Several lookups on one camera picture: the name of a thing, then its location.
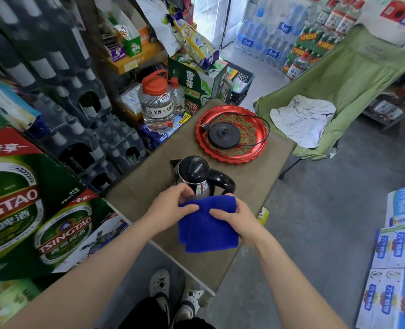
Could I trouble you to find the black round kettle base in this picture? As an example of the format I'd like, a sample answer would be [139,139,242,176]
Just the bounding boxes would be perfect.
[207,122,241,150]

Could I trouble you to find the person's right forearm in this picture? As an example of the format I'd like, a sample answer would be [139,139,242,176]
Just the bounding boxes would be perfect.
[252,233,349,329]

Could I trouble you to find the steel electric kettle black lid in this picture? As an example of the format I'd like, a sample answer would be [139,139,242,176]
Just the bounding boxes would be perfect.
[169,155,236,200]

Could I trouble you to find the yellow shelf board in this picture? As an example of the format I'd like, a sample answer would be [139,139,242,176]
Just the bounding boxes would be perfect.
[107,41,166,75]

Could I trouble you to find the black kettle power cord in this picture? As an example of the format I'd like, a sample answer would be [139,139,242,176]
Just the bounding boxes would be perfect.
[200,112,270,148]

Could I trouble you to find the person's right white clog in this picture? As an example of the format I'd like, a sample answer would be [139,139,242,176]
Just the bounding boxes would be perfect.
[181,289,205,314]

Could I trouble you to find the stack of water bottle packs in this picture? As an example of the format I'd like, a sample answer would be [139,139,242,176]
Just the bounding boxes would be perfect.
[235,0,310,71]

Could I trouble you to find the small clear bottle red cap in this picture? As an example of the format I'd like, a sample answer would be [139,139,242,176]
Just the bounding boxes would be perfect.
[168,77,186,116]

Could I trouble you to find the row of white-label bottles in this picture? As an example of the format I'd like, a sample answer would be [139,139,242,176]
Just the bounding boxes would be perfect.
[307,0,366,39]

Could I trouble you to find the black plastic crate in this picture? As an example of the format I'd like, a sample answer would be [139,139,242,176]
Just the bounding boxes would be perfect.
[223,61,256,106]

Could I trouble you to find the large clear jug red cap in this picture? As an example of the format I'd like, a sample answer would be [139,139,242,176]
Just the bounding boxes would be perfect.
[137,69,176,133]

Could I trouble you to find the person's black trousers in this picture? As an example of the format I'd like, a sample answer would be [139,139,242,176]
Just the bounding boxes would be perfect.
[118,295,217,329]

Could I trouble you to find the stack of dark bottle packs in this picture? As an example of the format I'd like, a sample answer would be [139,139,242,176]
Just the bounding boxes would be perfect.
[0,0,149,194]

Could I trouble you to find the person's left white clog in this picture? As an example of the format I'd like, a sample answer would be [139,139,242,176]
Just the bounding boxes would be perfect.
[149,268,171,299]

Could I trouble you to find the stack of green bottle packs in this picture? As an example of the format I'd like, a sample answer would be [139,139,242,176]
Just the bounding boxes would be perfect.
[281,25,337,74]

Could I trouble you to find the person's left hand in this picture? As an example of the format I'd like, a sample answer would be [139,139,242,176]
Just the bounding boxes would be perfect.
[143,183,200,234]

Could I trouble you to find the brown table cover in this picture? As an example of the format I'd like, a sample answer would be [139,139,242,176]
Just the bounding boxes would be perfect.
[104,98,297,292]

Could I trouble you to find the person's left forearm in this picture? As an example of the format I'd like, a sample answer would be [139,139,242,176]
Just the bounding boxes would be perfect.
[3,216,164,329]

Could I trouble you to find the person's right hand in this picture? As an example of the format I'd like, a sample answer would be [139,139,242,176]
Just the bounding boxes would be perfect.
[209,193,269,249]

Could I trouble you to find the red patterned round tray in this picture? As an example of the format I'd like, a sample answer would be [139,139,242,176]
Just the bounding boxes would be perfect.
[195,105,269,164]

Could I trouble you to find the purple white small box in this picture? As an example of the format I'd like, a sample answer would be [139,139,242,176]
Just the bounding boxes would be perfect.
[102,41,127,63]

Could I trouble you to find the person's white clog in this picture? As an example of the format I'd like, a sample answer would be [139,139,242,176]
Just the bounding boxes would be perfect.
[149,268,171,299]
[181,289,205,314]

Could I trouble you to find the blue cardboard box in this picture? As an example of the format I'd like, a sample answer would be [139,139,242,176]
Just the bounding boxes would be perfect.
[139,112,192,151]

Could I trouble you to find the red packaged goods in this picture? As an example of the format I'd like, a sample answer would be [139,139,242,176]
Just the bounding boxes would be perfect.
[380,0,405,23]

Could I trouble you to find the small green beer carton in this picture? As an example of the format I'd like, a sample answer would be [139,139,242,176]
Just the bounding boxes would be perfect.
[34,189,131,275]

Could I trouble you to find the hanging white paper sheet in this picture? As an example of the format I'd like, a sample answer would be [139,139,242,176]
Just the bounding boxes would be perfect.
[132,0,181,57]

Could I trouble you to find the single clear white-label bottle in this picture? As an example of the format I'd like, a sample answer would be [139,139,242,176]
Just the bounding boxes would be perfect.
[285,51,309,82]

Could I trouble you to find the green tea box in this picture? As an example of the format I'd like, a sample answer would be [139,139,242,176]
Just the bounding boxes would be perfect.
[167,57,229,107]

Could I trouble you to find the blue microfibre cloth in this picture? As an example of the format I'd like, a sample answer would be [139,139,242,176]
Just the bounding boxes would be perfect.
[177,195,240,253]

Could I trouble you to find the crumpled white cloth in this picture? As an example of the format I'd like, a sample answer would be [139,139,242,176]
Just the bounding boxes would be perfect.
[269,95,337,149]

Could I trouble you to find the low shelf of packaged goods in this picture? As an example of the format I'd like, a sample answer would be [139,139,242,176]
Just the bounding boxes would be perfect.
[362,88,405,131]

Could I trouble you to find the green folding camp chair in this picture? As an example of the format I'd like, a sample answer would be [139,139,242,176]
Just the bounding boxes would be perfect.
[253,24,405,180]

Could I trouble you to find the yellow green snack packets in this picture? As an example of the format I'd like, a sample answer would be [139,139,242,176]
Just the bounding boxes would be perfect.
[173,19,217,66]

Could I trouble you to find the large green beer carton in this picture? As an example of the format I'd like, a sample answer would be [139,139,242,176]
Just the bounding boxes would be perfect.
[0,127,87,275]

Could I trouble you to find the green white small box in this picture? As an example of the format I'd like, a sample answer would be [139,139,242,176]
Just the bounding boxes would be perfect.
[115,24,143,58]

